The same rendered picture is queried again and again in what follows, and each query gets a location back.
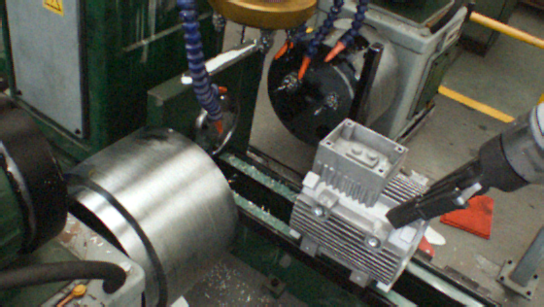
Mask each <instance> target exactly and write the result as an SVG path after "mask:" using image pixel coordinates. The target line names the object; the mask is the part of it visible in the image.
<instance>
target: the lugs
mask: <svg viewBox="0 0 544 307"><path fill-rule="evenodd" d="M320 180H321V177H320V176H319V175H317V174H314V173H312V172H310V171H309V173H308V174H307V175H306V177H305V179H304V180H303V182H302V185H304V186H306V187H307V188H309V189H311V190H312V191H316V189H317V187H318V185H319V184H320ZM289 234H290V235H292V236H293V237H295V238H297V239H299V240H301V239H302V237H303V236H302V235H300V233H298V232H295V231H293V230H290V232H289ZM417 234H418V229H414V228H413V227H411V226H410V225H408V224H407V225H405V226H403V228H402V229H401V232H400V234H399V236H398V238H399V239H401V240H402V241H404V242H405V243H407V244H409V245H411V244H412V242H413V241H414V239H415V238H416V236H417ZM393 284H394V283H390V285H389V286H386V285H384V284H381V283H380V282H378V284H377V285H376V286H377V287H378V288H380V289H381V290H383V291H385V292H390V289H391V286H392V285H393Z"/></svg>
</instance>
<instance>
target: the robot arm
mask: <svg viewBox="0 0 544 307"><path fill-rule="evenodd" d="M531 183H533V184H534V185H543V184H544V102H543V103H542V104H540V105H536V106H534V107H532V109H531V110H530V111H528V112H526V113H524V114H522V115H520V116H519V117H518V118H517V119H514V120H511V121H510V122H509V121H508V122H507V124H506V125H505V128H504V129H502V132H501V133H499V134H498V135H496V136H494V137H492V138H491V139H489V140H487V141H485V142H484V143H483V144H482V146H480V149H479V154H478V155H476V157H474V158H473V159H472V160H470V161H468V163H466V164H463V165H462V166H461V167H460V168H458V169H456V170H455V171H453V172H452V173H449V174H447V175H446V176H444V178H442V179H440V180H438V181H437V182H436V183H432V184H430V186H429V189H428V190H426V191H424V192H423V193H422V195H420V194H418V195H416V196H414V197H413V198H411V199H410V200H408V201H406V202H402V203H401V204H399V205H397V206H395V207H393V208H392V209H390V210H388V211H387V212H386V213H385V218H386V219H387V220H388V221H389V222H390V223H391V225H392V227H393V228H394V230H398V229H400V228H401V227H403V226H405V225H407V224H409V223H410V222H413V221H416V220H419V219H422V220H423V221H426V220H431V219H434V218H436V217H439V216H442V215H444V214H447V213H450V212H452V211H455V210H459V209H467V208H468V206H469V203H468V201H467V200H469V199H471V198H473V197H475V196H481V195H483V194H485V193H486V192H488V191H489V190H491V189H490V188H497V189H498V190H502V191H505V192H512V191H514V190H517V189H520V188H523V187H526V186H527V185H529V184H531ZM543 211H544V185H543Z"/></svg>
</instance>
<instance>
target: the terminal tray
mask: <svg viewBox="0 0 544 307"><path fill-rule="evenodd" d="M353 142H354V144H353V145H352V143H353ZM355 142H356V143H355ZM349 144H351V145H350V146H349ZM345 145H346V147H347V149H349V150H348V151H346V147H345ZM365 146H366V148H363V147H365ZM367 148H368V149H367ZM369 149H370V151H369ZM378 151H379V152H380V153H381V154H380V153H378ZM408 151H409V149H407V148H405V147H403V146H400V145H398V144H396V143H395V142H394V141H392V140H390V139H388V138H386V137H385V136H381V135H379V134H377V133H376V132H374V131H372V130H370V129H368V128H367V127H365V126H361V125H359V124H357V123H356V122H354V121H352V120H349V119H345V120H344V121H343V122H342V123H341V124H339V125H338V126H337V127H336V128H335V129H334V130H333V131H332V132H330V133H329V135H327V136H326V137H325V138H324V139H323V140H321V141H320V143H319V146H318V150H317V153H316V156H315V160H314V164H313V168H312V173H314V174H317V175H319V176H320V177H321V180H320V184H321V183H323V182H325V183H326V184H325V185H326V186H327V187H328V186H329V185H331V186H332V189H333V190H336V189H337V188H338V189H339V193H343V192H344V193H345V195H346V197H348V196H349V195H350V196H351V197H352V200H353V201H356V200H357V201H358V204H362V203H364V204H365V208H366V209H367V208H369V207H371V208H373V207H374V206H375V204H376V202H377V200H378V197H379V194H380V193H382V191H383V189H385V186H386V184H388V183H389V182H390V181H391V179H392V178H393V176H394V174H397V172H399V171H400V169H401V167H402V165H403V161H404V159H405V156H406V155H407V153H408ZM377 153H378V154H377ZM385 158H386V160H385ZM379 160H380V161H379ZM377 162H378V163H377ZM387 162H388V163H387ZM377 164H378V167H377ZM380 164H381V165H383V164H384V165H386V164H387V165H386V166H385V167H383V168H382V166H381V165H380ZM388 166H389V167H388ZM372 169H373V170H372ZM386 170H387V171H386Z"/></svg>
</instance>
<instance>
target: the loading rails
mask: <svg viewBox="0 0 544 307"><path fill-rule="evenodd" d="M227 150H228V152H225V153H224V154H223V155H220V156H219V157H218V164H217V166H218V167H219V168H220V170H221V173H222V174H223V175H224V177H225V179H226V180H227V179H229V178H230V177H231V175H235V174H236V175H238V176H237V180H236V181H235V182H233V183H232V184H231V185H229V186H230V188H231V190H235V192H234V191H232V192H231V193H232V194H233V192H234V194H233V197H234V200H235V203H236V206H237V210H238V211H239V223H240V229H239V236H238V240H237V242H236V244H235V246H234V248H233V249H232V252H231V253H232V254H233V255H234V256H236V257H237V258H239V259H240V260H242V261H244V262H245V263H247V264H248V265H250V266H251V268H252V269H254V270H257V271H258V272H260V273H261V274H262V275H263V276H265V277H266V278H267V279H265V280H264V281H263V282H262V283H261V290H262V291H264V292H265V293H267V294H268V295H270V296H272V297H273V298H275V299H278V298H279V297H280V296H281V295H282V293H283V292H284V291H285V290H287V291H288V292H289V293H290V294H292V295H293V296H296V297H298V298H299V299H300V300H301V301H303V302H304V303H305V304H307V305H309V306H310V307H502V306H503V305H502V304H501V303H499V302H498V301H496V300H493V299H492V298H491V297H489V296H487V295H486V294H484V293H481V292H480V291H478V290H477V289H475V288H473V287H471V286H469V285H468V284H467V283H465V282H464V281H463V280H461V279H457V278H456V277H455V276H453V275H452V274H450V273H448V272H447V271H444V270H442V269H441V268H440V267H438V266H437V265H435V264H433V263H431V262H429V261H427V260H426V259H424V258H423V257H421V256H417V254H415V253H413V255H412V256H411V258H410V259H409V261H408V264H407V265H406V266H405V268H404V270H403V271H402V273H401V274H400V275H399V277H398V279H397V280H396V281H395V283H394V284H393V285H392V286H391V289H390V292H385V291H383V290H381V289H380V288H378V287H377V286H376V285H377V284H378V282H379V281H377V280H375V279H374V280H373V281H372V284H371V285H370V286H367V285H366V286H365V287H363V286H359V285H358V284H356V283H355V282H354V281H352V280H350V276H351V274H352V271H353V270H351V269H350V268H346V266H344V265H343V264H341V263H339V262H338V261H337V260H335V259H332V258H330V257H329V256H327V255H326V254H323V255H322V256H319V255H318V254H316V255H315V256H314V257H312V256H310V255H309V254H307V253H306V252H302V251H301V250H300V243H301V241H302V239H301V240H299V239H297V238H295V237H293V236H292V235H290V234H289V232H290V228H289V227H290V225H289V224H290V217H291V215H290V214H292V210H293V206H294V204H295V201H296V197H297V195H299V194H300V192H301V190H302V187H301V186H300V185H297V184H295V183H294V182H292V181H291V180H290V179H288V178H286V177H284V176H283V175H280V174H279V173H277V172H275V171H273V170H272V169H271V168H269V167H268V166H266V165H264V164H261V163H260V162H258V161H257V160H255V159H253V158H252V157H251V156H249V155H247V154H244V153H242V152H241V151H239V150H238V149H236V148H234V147H232V146H231V145H230V146H228V147H227ZM225 154H226V157H225ZM227 154H228V155H227ZM231 154H232V155H233V154H234V156H230V155H231ZM224 157H225V158H224ZM227 158H230V159H227ZM241 159H242V160H241ZM234 160H235V161H236V162H238V160H239V162H241V163H236V162H235V161H234ZM230 161H232V162H234V163H236V164H237V165H236V164H235V165H236V166H235V165H234V164H233V163H232V165H231V163H230ZM246 161H247V162H246ZM245 162H246V163H247V164H246V163H245ZM240 165H241V166H243V167H242V168H241V167H240ZM252 165H253V166H252ZM245 166H247V167H246V168H245ZM251 167H252V168H253V167H254V168H253V169H252V168H251ZM243 168H244V170H243ZM255 168H256V170H255ZM241 170H243V171H244V172H243V171H241ZM253 170H254V171H253ZM260 170H261V171H260ZM246 171H247V172H246ZM252 171H253V172H252ZM257 171H258V173H259V174H257ZM262 172H264V173H262ZM246 173H247V175H246ZM249 173H250V175H249ZM253 173H254V174H253ZM252 175H254V176H253V177H252ZM267 175H268V178H269V177H270V176H271V177H270V178H269V179H268V178H265V177H267ZM263 177H264V178H263ZM262 178H263V179H262ZM273 179H274V181H273V185H274V186H273V185H272V184H271V183H272V182H271V180H273ZM263 180H266V181H263ZM269 180H270V181H269ZM268 181H269V185H270V186H271V187H270V186H267V185H268ZM280 181H281V182H280ZM279 182H280V185H278V183H279ZM286 183H287V185H286ZM266 184H267V185H266ZM281 186H282V187H281ZM288 187H289V188H288ZM274 189H275V191H276V192H275V191H274ZM281 189H282V190H281ZM277 191H278V192H277ZM289 191H290V192H293V193H289ZM280 192H281V193H280ZM237 193H238V194H237ZM235 194H236V196H237V198H236V196H235ZM295 194H297V195H296V196H295ZM292 195H294V197H293V198H291V196H292ZM244 197H245V198H244ZM235 198H236V199H235ZM243 198H244V199H243ZM240 201H241V202H240ZM249 201H250V202H251V203H252V202H253V204H251V203H250V202H249ZM249 204H250V206H248V205H249ZM254 204H256V205H255V206H254ZM262 205H263V209H262V210H261V208H262ZM246 206H247V207H248V208H247V207H246ZM252 206H254V207H252ZM252 208H253V211H252V212H251V210H252ZM257 208H258V209H259V210H258V209H257ZM249 210H250V211H249ZM268 210H269V214H268ZM264 212H265V213H264ZM263 213H264V214H263ZM265 214H266V215H265ZM261 216H263V219H262V218H261ZM268 216H269V218H268ZM266 218H268V220H267V221H265V220H266ZM272 219H273V220H274V221H273V220H272ZM274 222H276V223H274ZM281 222H282V223H281ZM283 222H284V223H283ZM271 223H273V224H274V226H273V224H271ZM283 224H284V226H283V227H282V228H283V229H281V226H282V225H283Z"/></svg>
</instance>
